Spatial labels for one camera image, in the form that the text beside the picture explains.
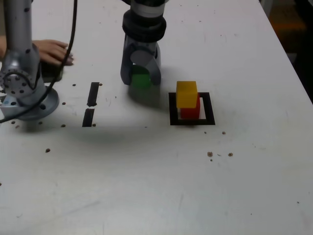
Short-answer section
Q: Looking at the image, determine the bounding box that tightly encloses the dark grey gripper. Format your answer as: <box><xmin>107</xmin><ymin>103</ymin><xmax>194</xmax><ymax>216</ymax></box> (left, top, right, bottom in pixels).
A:
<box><xmin>119</xmin><ymin>34</ymin><xmax>162</xmax><ymax>86</ymax></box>

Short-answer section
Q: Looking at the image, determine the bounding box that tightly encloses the green cube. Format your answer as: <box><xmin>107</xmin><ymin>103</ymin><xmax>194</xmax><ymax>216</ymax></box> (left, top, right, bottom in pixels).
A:
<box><xmin>131</xmin><ymin>64</ymin><xmax>152</xmax><ymax>89</ymax></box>

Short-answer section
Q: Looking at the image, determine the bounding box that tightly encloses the yellow cube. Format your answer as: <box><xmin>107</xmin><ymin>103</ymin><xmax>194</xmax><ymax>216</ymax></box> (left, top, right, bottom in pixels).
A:
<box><xmin>176</xmin><ymin>81</ymin><xmax>198</xmax><ymax>109</ymax></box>

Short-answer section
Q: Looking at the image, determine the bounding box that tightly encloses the red cube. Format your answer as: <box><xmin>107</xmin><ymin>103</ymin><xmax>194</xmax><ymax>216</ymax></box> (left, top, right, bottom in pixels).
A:
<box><xmin>180</xmin><ymin>93</ymin><xmax>201</xmax><ymax>120</ymax></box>

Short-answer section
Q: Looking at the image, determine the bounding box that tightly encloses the black tape square outline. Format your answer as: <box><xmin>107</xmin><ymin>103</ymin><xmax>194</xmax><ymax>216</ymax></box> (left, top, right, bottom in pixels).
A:
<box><xmin>168</xmin><ymin>92</ymin><xmax>216</xmax><ymax>126</ymax></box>

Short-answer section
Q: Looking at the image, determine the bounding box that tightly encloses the person's hand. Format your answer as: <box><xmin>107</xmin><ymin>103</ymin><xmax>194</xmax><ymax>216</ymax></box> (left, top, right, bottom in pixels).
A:
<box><xmin>31</xmin><ymin>40</ymin><xmax>75</xmax><ymax>66</ymax></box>

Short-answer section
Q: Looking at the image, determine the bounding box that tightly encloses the black tape strip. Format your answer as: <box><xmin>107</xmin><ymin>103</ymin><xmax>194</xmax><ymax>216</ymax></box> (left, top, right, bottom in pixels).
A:
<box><xmin>82</xmin><ymin>82</ymin><xmax>100</xmax><ymax>127</ymax></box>

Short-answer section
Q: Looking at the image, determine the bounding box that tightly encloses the black flat device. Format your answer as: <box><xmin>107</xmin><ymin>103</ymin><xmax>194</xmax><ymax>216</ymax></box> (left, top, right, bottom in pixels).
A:
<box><xmin>41</xmin><ymin>60</ymin><xmax>66</xmax><ymax>83</ymax></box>

